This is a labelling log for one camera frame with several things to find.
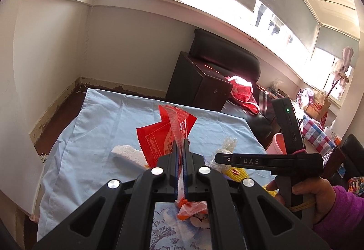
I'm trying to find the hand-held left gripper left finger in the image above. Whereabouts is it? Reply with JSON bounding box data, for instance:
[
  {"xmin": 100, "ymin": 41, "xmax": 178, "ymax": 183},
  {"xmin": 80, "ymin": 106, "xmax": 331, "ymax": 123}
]
[{"xmin": 33, "ymin": 142, "xmax": 182, "ymax": 250}]

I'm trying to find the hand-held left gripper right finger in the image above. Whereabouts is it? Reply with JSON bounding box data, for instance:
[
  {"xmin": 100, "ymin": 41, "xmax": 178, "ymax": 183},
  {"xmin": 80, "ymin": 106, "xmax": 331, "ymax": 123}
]
[{"xmin": 182, "ymin": 139, "xmax": 332, "ymax": 250}]

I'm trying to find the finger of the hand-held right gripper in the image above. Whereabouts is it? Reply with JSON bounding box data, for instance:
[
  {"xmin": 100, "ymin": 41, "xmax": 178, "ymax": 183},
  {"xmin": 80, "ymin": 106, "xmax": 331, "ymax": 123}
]
[{"xmin": 214, "ymin": 153, "xmax": 233, "ymax": 167}]

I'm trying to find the round plastic bucket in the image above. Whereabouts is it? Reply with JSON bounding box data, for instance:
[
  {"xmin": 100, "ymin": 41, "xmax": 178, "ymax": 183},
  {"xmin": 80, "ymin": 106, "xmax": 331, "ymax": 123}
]
[{"xmin": 272, "ymin": 133, "xmax": 288, "ymax": 155}]

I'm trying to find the yellow snack packet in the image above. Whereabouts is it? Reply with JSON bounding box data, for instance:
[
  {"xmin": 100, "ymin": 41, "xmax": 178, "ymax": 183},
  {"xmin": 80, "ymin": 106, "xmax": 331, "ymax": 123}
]
[{"xmin": 221, "ymin": 166, "xmax": 277, "ymax": 205}]

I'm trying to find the clear red-printed plastic wrapper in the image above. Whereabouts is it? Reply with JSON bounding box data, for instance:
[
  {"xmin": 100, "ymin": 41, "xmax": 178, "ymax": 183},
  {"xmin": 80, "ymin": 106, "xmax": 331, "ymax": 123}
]
[{"xmin": 158, "ymin": 104, "xmax": 198, "ymax": 154}]

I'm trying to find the white foam piece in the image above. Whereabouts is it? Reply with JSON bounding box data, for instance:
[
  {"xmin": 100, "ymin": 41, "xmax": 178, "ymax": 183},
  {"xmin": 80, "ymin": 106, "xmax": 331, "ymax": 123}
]
[{"xmin": 110, "ymin": 145, "xmax": 149, "ymax": 168}]

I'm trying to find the person's right forearm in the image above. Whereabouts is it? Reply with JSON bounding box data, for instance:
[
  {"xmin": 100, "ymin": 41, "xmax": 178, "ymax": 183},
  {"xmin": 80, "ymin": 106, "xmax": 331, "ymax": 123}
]
[{"xmin": 312, "ymin": 185, "xmax": 364, "ymax": 242}]

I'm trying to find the person's right hand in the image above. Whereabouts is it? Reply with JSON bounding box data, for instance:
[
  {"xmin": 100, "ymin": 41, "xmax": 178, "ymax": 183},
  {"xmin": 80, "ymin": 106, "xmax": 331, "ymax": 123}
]
[{"xmin": 266, "ymin": 177, "xmax": 339, "ymax": 226}]

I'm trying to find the crumpled clear plastic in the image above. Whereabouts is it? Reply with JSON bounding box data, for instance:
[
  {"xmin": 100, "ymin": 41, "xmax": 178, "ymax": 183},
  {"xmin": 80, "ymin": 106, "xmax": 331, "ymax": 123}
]
[{"xmin": 215, "ymin": 138, "xmax": 238, "ymax": 160}]

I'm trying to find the red snack wrapper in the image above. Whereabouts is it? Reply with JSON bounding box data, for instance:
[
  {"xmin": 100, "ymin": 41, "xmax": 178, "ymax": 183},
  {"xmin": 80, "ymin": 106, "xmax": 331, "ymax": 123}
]
[{"xmin": 136, "ymin": 121, "xmax": 177, "ymax": 168}]

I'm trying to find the orange plastic wrapper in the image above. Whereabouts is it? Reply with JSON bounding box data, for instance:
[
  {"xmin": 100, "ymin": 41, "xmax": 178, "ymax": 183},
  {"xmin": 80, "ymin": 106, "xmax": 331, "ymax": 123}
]
[{"xmin": 177, "ymin": 197, "xmax": 210, "ymax": 229}]

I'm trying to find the checkered tablecloth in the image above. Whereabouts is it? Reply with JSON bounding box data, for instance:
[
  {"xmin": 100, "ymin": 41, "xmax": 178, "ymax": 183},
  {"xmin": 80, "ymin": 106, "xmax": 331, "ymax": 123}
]
[{"xmin": 298, "ymin": 115, "xmax": 338, "ymax": 155}]

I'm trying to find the black chair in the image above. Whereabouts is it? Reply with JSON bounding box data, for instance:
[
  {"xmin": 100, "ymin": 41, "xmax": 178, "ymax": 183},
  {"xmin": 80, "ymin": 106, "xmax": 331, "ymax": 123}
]
[{"xmin": 327, "ymin": 133, "xmax": 364, "ymax": 191}]

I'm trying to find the brown paper shopping bag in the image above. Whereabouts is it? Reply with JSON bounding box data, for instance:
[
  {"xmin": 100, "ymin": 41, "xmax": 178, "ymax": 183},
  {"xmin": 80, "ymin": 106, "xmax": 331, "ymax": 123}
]
[{"xmin": 306, "ymin": 93, "xmax": 332, "ymax": 120}]

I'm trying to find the pink gingham cloth bag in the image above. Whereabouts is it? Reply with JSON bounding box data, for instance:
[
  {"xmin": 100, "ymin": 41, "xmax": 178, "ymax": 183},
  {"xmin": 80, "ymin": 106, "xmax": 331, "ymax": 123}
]
[{"xmin": 297, "ymin": 88, "xmax": 315, "ymax": 110}]

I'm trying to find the red patterned cloth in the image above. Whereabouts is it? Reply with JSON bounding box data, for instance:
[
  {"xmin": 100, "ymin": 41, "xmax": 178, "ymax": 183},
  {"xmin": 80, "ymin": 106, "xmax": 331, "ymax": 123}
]
[{"xmin": 226, "ymin": 75, "xmax": 260, "ymax": 114}]

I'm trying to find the black leather sofa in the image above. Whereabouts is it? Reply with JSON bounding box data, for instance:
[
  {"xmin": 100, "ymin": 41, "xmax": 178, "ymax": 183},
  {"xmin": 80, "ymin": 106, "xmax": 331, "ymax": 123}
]
[{"xmin": 189, "ymin": 28, "xmax": 276, "ymax": 148}]

